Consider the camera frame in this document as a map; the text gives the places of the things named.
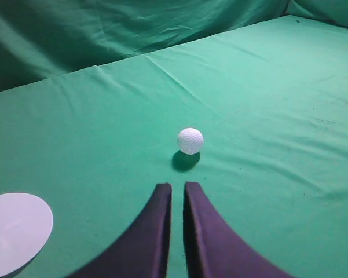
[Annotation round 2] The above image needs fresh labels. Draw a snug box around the green table cloth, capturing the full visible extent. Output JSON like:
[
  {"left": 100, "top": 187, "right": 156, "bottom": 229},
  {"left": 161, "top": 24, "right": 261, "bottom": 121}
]
[{"left": 0, "top": 16, "right": 348, "bottom": 277}]

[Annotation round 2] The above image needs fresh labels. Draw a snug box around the green backdrop cloth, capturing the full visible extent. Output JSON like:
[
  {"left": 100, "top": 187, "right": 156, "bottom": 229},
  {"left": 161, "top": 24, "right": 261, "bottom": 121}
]
[{"left": 0, "top": 1, "right": 348, "bottom": 92}]

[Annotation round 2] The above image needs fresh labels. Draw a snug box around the white round plate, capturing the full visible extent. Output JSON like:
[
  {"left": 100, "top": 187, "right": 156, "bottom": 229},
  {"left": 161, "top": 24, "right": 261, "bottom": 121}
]
[{"left": 0, "top": 193, "right": 53, "bottom": 277}]

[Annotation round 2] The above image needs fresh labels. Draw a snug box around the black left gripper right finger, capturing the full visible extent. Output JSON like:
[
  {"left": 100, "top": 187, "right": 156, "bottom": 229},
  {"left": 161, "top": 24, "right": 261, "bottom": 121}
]
[{"left": 184, "top": 182, "right": 291, "bottom": 277}]

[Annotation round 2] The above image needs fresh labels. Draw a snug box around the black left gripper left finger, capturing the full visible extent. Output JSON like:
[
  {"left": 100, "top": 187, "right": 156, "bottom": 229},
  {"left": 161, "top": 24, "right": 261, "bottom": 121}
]
[{"left": 69, "top": 183, "right": 172, "bottom": 277}]

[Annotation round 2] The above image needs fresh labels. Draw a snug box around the white dimpled golf ball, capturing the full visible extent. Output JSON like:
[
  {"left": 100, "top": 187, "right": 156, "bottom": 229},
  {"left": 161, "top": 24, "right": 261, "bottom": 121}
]
[{"left": 177, "top": 127, "right": 204, "bottom": 155}]

